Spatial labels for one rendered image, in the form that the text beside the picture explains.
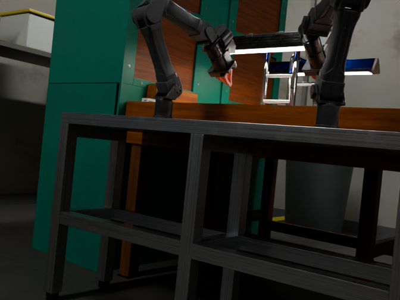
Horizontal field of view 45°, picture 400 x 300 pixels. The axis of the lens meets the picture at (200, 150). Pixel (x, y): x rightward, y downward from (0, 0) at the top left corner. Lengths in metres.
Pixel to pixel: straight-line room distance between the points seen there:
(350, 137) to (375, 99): 3.38
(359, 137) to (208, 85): 1.56
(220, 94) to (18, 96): 1.90
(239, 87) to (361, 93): 1.92
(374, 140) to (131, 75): 1.31
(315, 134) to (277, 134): 0.10
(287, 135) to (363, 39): 3.51
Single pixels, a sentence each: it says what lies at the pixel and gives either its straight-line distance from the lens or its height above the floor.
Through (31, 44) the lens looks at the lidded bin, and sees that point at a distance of 3.39.
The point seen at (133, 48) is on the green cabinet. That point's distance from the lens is 2.22.
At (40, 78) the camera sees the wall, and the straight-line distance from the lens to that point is 4.21.
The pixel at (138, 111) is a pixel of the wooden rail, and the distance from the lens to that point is 2.12.
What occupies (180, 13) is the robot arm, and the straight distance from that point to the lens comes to 1.77.
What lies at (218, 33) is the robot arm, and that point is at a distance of 1.87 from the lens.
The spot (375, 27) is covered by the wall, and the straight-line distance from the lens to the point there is 4.70.
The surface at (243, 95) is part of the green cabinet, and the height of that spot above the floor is 0.93.
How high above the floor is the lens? 0.59
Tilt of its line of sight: level
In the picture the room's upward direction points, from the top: 6 degrees clockwise
